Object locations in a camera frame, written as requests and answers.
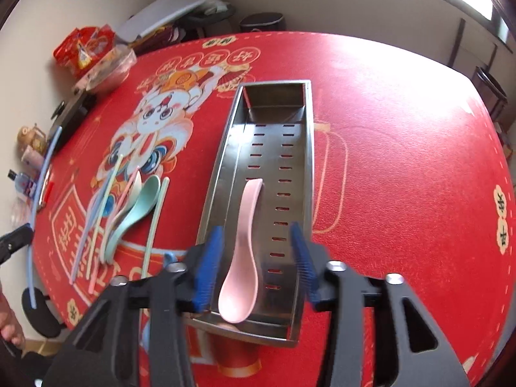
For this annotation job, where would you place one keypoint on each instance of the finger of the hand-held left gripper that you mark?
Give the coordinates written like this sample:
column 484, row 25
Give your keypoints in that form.
column 18, row 238

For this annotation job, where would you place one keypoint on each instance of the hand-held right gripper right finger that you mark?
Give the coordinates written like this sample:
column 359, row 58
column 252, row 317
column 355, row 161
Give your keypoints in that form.
column 303, row 262

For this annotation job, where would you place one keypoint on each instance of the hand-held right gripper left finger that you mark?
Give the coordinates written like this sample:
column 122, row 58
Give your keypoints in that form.
column 209, row 266

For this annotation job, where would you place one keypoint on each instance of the pink spoon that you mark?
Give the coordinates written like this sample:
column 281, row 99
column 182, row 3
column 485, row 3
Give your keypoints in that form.
column 242, row 250

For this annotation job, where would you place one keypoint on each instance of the blue tube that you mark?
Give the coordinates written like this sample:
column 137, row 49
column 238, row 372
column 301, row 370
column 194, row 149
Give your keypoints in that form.
column 40, row 181

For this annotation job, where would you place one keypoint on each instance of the green chopstick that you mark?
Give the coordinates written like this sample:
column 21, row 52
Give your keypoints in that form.
column 155, row 225

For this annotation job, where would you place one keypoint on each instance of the green spoon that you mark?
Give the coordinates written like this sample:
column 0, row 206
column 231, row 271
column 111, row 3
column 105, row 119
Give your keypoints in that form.
column 150, row 193

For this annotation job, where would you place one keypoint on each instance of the stainless steel utensil tray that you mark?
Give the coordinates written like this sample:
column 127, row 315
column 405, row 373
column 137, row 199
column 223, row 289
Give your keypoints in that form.
column 278, row 161

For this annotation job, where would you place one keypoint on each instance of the cream spoon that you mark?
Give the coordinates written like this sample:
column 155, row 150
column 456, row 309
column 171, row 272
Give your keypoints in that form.
column 136, row 183

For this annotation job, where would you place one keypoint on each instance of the person's left hand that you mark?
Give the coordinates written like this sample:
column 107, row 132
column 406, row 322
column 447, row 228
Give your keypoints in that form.
column 8, row 318

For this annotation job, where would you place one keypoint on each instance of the blue spoon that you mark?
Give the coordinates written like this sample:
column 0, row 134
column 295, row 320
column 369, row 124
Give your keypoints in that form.
column 170, row 257

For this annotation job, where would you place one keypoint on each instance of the small clear bottle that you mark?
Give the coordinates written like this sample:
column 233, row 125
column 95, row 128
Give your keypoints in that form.
column 24, row 183

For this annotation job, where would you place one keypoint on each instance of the lavender chopstick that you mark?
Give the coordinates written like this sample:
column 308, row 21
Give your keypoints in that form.
column 82, row 254

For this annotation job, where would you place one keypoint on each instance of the black round stool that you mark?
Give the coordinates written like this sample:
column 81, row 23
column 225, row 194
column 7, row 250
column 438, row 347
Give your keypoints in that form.
column 42, row 314

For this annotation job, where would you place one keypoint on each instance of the pink chopstick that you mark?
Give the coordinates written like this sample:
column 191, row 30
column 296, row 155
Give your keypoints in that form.
column 96, row 274

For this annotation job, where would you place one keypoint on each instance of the black electric pan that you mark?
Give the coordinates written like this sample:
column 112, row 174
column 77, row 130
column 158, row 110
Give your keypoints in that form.
column 70, row 119

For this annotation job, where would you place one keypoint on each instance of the red printed table mat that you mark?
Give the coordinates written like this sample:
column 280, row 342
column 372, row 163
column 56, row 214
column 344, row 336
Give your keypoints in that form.
column 403, row 169

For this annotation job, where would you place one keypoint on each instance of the plastic wrapped bowl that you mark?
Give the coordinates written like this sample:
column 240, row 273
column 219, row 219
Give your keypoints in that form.
column 107, row 68

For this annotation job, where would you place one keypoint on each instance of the red snack bags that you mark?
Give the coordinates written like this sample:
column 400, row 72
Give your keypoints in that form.
column 82, row 48

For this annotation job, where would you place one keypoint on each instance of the black trash bin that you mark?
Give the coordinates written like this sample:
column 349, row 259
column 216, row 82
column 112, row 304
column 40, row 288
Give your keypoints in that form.
column 263, row 22

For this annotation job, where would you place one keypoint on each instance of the dark wooden chair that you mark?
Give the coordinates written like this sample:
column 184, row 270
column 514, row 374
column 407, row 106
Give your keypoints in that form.
column 490, row 90

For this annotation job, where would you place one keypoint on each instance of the white board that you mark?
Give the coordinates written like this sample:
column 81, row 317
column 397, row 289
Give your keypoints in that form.
column 161, row 12

